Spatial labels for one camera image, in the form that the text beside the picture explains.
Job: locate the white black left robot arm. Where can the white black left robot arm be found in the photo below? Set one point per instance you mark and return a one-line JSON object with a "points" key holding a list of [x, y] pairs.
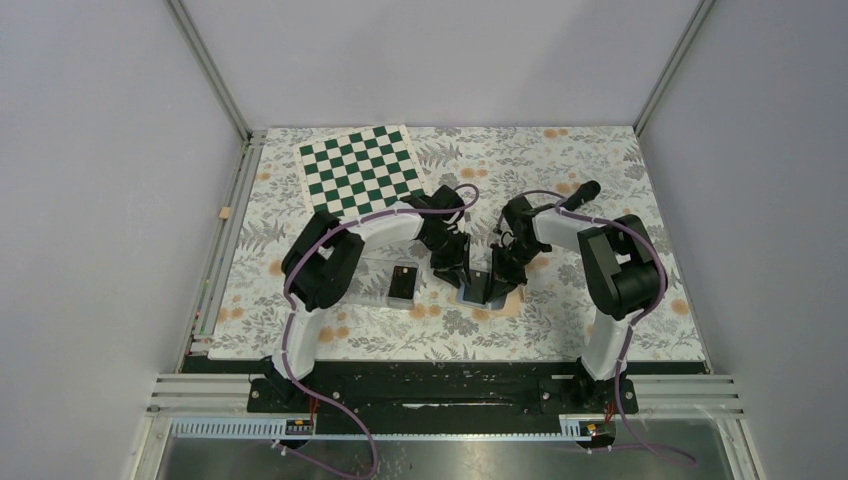
{"points": [[320, 266]]}

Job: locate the stack of credit cards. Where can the stack of credit cards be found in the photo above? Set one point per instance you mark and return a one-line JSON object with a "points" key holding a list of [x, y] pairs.
{"points": [[403, 283]]}

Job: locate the green white checkerboard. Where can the green white checkerboard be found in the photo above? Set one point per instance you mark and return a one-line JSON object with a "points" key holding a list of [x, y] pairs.
{"points": [[360, 171]]}

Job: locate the aluminium frame rail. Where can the aluminium frame rail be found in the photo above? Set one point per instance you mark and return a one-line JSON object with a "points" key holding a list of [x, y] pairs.
{"points": [[193, 358]]}

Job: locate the floral patterned table mat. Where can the floral patterned table mat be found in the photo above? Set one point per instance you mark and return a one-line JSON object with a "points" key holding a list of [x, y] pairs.
{"points": [[556, 317]]}

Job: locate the beige leather card holder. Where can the beige leather card holder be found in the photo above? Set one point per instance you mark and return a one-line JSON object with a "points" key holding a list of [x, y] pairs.
{"points": [[483, 290]]}

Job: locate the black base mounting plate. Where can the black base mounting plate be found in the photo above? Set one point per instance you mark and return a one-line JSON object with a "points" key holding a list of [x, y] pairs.
{"points": [[441, 397]]}

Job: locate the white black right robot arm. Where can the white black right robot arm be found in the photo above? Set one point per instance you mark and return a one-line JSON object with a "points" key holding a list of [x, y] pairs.
{"points": [[623, 273]]}

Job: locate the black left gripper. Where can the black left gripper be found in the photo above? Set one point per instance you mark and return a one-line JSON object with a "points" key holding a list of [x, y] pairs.
{"points": [[455, 267]]}

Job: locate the clear plastic card box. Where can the clear plastic card box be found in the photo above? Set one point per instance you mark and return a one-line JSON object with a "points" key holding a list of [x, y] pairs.
{"points": [[370, 284]]}

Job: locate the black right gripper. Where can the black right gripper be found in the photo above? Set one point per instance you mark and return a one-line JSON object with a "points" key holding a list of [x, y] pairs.
{"points": [[505, 279]]}

